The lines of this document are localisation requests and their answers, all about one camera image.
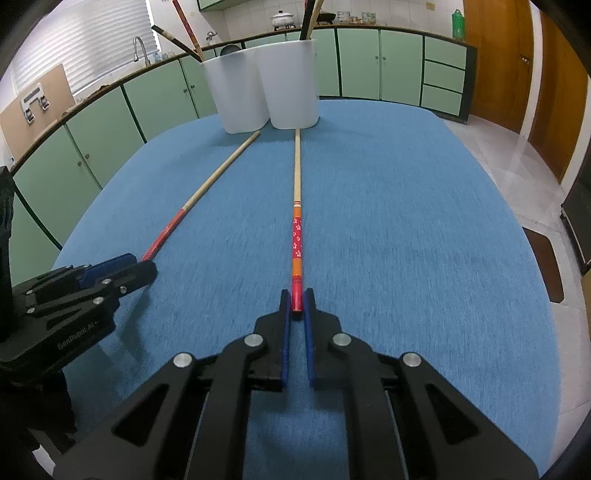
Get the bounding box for brown cardboard panel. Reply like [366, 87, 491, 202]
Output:
[0, 63, 75, 160]

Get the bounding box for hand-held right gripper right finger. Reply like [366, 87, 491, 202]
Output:
[302, 288, 539, 480]

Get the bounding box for row of condiment jars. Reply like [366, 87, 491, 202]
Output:
[336, 10, 378, 25]

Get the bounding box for light bamboo chopstick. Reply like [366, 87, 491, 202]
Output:
[308, 0, 325, 40]

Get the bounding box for chrome kitchen faucet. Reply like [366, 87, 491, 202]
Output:
[133, 36, 151, 68]

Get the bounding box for bamboo chopstick with red handle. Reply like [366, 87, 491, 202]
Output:
[141, 130, 262, 264]

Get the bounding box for dark chopstick with striped end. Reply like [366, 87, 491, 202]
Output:
[151, 24, 205, 63]

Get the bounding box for red orange floral chopstick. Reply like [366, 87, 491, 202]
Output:
[290, 128, 306, 320]

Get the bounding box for blue tablecloth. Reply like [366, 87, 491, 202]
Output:
[48, 99, 561, 480]

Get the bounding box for person's left hand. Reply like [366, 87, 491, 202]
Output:
[0, 369, 78, 462]

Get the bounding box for white plastic cup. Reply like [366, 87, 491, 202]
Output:
[255, 38, 320, 130]
[199, 46, 269, 134]

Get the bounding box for white window blind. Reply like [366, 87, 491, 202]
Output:
[9, 0, 160, 93]

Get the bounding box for white cooking pot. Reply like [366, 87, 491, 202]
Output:
[270, 9, 299, 31]

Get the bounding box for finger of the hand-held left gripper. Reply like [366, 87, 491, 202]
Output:
[11, 261, 158, 333]
[18, 253, 138, 291]

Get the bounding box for brown wooden door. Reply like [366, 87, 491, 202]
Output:
[529, 14, 591, 185]
[462, 0, 536, 134]

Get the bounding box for red patterned chopstick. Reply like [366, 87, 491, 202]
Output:
[172, 0, 204, 60]

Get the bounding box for plain dark chopstick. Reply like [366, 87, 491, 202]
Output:
[299, 0, 317, 41]

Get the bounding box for green base cabinets with counter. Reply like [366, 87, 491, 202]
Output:
[0, 24, 478, 287]

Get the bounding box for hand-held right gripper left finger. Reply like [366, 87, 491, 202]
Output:
[58, 290, 293, 480]

